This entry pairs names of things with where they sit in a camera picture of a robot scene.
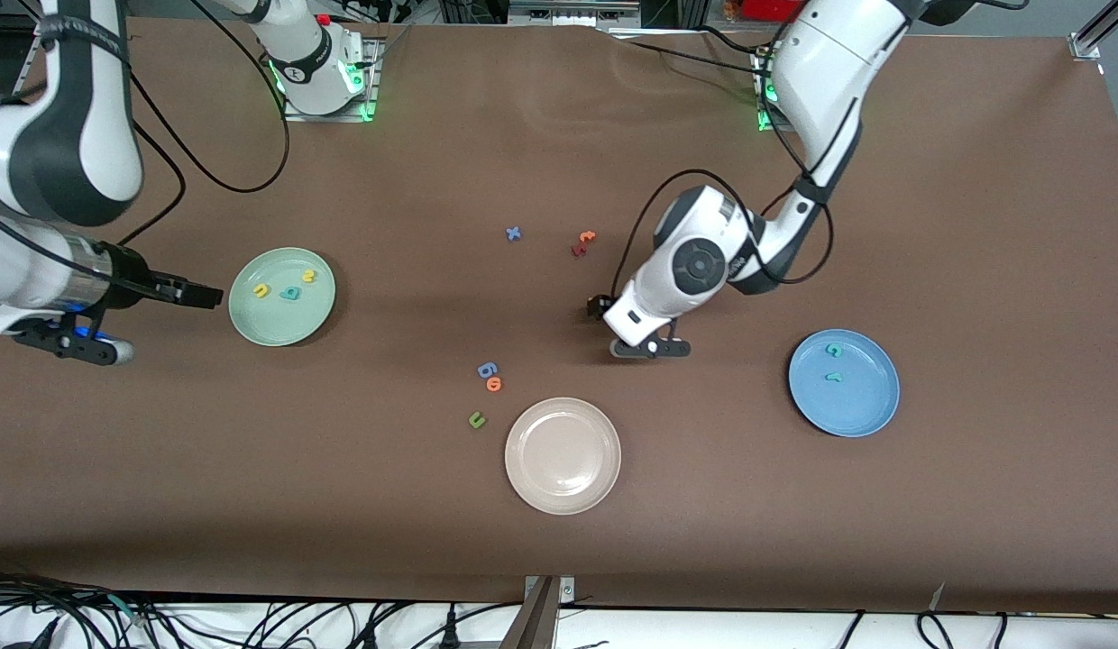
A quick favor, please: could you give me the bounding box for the grey metal rack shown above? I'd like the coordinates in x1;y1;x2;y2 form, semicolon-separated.
508;0;643;28

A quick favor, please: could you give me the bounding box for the blue plate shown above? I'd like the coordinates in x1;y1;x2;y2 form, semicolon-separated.
787;328;901;439

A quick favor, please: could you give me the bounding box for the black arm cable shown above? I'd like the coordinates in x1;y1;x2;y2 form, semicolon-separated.
0;0;291;271
611;36;836;303

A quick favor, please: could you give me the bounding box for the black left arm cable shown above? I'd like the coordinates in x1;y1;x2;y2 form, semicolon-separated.
611;36;836;303

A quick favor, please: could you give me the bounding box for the black cable on table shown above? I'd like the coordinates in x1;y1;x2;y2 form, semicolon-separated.
602;25;776;78

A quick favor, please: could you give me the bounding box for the green plate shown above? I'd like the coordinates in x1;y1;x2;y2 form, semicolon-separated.
228;247;337;348

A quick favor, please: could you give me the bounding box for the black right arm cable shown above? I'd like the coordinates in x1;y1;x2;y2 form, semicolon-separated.
0;0;291;271

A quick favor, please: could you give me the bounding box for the grey aluminium beam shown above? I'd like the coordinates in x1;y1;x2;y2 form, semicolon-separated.
498;577;560;649

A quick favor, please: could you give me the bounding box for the aluminium profile post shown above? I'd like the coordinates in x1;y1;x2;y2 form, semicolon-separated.
1068;0;1118;62

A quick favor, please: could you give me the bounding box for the beige plate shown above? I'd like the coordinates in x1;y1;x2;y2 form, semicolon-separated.
504;397;623;516

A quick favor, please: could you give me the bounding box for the metal corner bracket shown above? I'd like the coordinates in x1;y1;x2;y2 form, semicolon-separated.
524;575;576;603

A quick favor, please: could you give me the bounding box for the brown table cover sheet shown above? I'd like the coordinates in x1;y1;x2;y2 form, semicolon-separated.
0;16;1118;616

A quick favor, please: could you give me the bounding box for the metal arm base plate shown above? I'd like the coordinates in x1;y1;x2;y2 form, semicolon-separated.
756;50;799;135
281;38;380;123

